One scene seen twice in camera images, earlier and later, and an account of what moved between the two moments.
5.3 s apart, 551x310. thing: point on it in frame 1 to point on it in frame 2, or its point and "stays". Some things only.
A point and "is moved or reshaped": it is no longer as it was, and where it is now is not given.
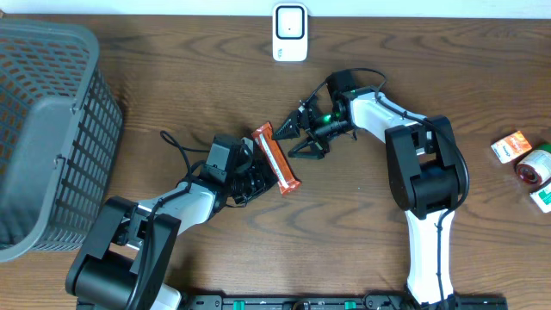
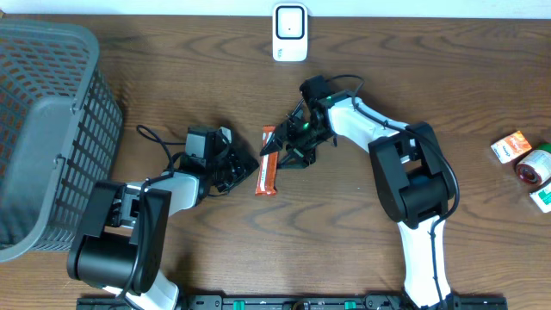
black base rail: [355, 302] stays
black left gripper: [261, 177] to [239, 164]
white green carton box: [541, 197] stays
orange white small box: [511, 147] stays
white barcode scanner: [289, 32] stays
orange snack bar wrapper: [275, 160] is moved or reshaped
